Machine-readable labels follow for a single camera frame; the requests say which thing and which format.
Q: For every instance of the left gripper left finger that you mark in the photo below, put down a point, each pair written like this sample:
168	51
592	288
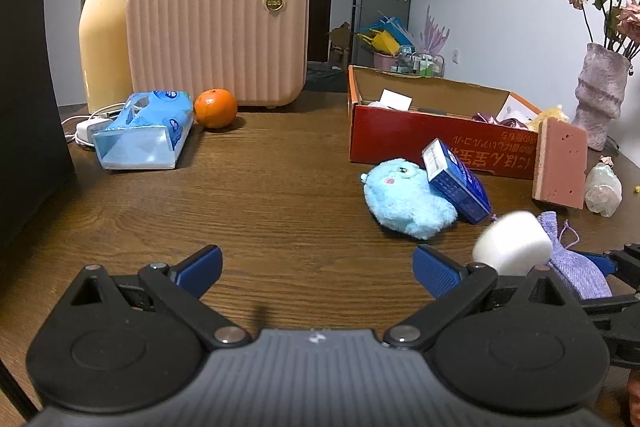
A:
176	291

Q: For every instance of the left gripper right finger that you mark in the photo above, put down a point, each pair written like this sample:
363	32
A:
457	291

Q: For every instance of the black paper bag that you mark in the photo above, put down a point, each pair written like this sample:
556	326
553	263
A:
35	161

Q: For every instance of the fallen pink petal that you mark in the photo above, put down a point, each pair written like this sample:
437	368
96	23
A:
607	160

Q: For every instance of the pink ribbed small suitcase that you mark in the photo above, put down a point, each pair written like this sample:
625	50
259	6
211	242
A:
242	46

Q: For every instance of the blue small carton box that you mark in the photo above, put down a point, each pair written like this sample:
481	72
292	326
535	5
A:
456	183

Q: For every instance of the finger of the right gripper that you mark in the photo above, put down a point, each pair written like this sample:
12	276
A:
604	262

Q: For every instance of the white tag card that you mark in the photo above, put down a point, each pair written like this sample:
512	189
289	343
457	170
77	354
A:
394	100

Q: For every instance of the light blue plush toy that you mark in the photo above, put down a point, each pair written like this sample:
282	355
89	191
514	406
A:
400	198

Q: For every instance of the yellow thermos jug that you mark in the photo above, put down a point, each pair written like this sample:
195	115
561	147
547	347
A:
103	49

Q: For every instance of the white foam cylinder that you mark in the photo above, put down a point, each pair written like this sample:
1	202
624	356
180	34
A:
513	244

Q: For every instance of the purple satin scrunchie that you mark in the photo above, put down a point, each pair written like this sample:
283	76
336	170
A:
510	122

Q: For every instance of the purple textured vase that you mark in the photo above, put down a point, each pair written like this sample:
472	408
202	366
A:
600	92

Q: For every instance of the yellow white plush toy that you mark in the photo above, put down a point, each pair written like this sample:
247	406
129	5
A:
555	112

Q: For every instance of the orange tangerine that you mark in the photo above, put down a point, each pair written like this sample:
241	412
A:
215	108

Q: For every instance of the red cardboard box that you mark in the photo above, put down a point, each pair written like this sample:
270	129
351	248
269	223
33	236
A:
440	109

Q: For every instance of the blue tissue pack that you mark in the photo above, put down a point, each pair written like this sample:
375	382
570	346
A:
148	133

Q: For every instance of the purple woven pouch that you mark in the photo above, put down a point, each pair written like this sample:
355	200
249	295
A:
579	273

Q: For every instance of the white charger with cable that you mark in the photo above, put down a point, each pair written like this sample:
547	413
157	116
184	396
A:
81	129

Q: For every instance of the storage cart with bottles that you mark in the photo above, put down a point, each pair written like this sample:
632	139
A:
409	62

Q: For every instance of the translucent plastic wrapped item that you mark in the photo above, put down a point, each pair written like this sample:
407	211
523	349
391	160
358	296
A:
603	191

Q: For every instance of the black bag on floor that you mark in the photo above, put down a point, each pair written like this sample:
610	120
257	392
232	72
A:
324	77

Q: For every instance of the pink layered sponge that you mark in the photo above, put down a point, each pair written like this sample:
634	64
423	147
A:
561	163

